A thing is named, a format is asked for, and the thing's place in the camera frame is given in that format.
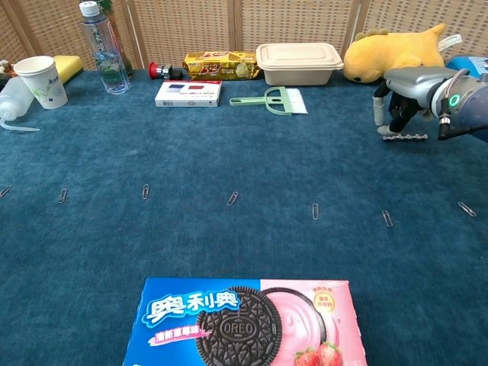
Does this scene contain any brown tea bottle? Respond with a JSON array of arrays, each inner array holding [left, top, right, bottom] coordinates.
[[97, 0, 134, 77]]

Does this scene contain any dark blue carpet mat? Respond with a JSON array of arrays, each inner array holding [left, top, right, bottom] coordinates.
[[0, 68, 488, 366]]

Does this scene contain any white box red blue print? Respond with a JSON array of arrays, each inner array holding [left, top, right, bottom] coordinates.
[[154, 79, 223, 108]]

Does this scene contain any blue detergent bottle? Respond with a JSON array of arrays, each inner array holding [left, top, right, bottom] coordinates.
[[445, 56, 488, 83]]

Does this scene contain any yellow sponge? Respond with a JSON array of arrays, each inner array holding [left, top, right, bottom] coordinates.
[[52, 55, 85, 85]]

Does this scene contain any silver magnetic ball bar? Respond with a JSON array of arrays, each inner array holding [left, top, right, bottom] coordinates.
[[382, 133, 429, 143]]

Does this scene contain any green handle cleaning brush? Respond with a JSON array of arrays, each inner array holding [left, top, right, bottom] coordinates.
[[229, 86, 309, 117]]

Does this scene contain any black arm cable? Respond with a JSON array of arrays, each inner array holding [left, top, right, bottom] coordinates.
[[437, 70, 488, 141]]

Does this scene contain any white paper cup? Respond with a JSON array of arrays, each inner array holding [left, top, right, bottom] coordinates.
[[13, 55, 69, 111]]

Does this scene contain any red emergency stop button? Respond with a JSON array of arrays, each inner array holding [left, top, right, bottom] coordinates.
[[148, 61, 184, 81]]

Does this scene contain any translucent plastic wash bottle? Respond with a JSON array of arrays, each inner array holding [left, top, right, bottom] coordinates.
[[0, 75, 40, 133]]

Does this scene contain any Oreo strawberry cookie box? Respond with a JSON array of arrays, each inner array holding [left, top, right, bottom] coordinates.
[[122, 277, 369, 366]]

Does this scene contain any beige lidded lunch box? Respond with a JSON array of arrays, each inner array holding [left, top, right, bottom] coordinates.
[[255, 42, 345, 87]]

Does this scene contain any yellow cracker packet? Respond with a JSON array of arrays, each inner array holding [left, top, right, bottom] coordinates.
[[181, 50, 262, 82]]

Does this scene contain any yellow plush toy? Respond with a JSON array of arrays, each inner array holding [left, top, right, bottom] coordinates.
[[343, 23, 463, 85]]

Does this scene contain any clear plastic water bottle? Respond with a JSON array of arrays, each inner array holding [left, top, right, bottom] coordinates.
[[79, 1, 132, 96]]

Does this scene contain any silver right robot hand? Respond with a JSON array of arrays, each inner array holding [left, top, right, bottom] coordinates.
[[372, 66, 457, 136]]

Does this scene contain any woven rattan folding screen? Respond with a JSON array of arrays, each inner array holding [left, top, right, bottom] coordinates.
[[0, 0, 488, 73]]

